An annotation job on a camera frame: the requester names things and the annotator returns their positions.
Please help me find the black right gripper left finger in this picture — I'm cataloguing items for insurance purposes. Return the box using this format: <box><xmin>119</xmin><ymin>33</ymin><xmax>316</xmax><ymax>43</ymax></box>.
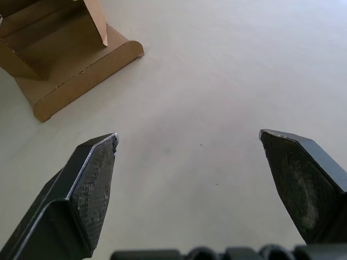
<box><xmin>0</xmin><ymin>132</ymin><xmax>120</xmax><ymax>260</ymax></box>

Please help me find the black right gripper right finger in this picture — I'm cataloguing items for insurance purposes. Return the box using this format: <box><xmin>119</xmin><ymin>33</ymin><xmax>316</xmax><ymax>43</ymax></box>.
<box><xmin>258</xmin><ymin>128</ymin><xmax>347</xmax><ymax>246</ymax></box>

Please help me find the small brown cardboard box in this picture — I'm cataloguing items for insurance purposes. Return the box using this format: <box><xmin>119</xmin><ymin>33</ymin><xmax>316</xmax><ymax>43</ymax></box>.
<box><xmin>0</xmin><ymin>0</ymin><xmax>145</xmax><ymax>124</ymax></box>

